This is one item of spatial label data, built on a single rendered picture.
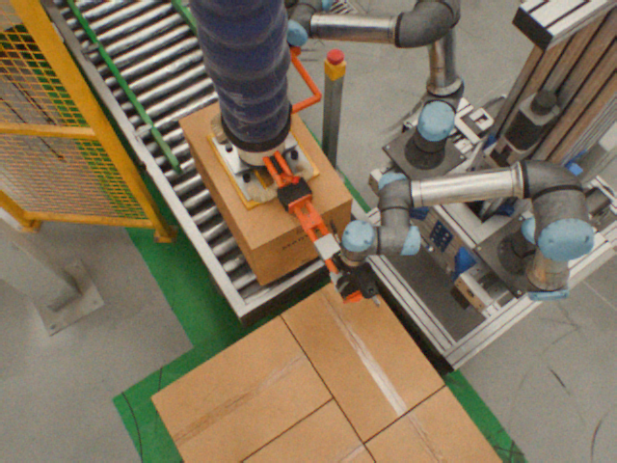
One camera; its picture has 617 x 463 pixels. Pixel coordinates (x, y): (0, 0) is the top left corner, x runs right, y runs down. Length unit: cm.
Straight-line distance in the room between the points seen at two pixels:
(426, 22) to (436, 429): 148
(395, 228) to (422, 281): 140
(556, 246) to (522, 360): 170
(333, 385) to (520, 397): 107
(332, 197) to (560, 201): 83
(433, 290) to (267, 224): 114
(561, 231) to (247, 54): 85
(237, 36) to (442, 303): 181
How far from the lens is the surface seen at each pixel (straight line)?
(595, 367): 322
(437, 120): 196
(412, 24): 168
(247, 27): 140
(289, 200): 182
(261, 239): 193
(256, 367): 235
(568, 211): 144
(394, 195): 148
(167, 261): 313
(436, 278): 285
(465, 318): 283
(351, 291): 171
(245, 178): 198
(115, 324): 310
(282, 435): 232
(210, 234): 254
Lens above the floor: 286
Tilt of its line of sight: 67 degrees down
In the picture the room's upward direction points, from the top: 1 degrees counter-clockwise
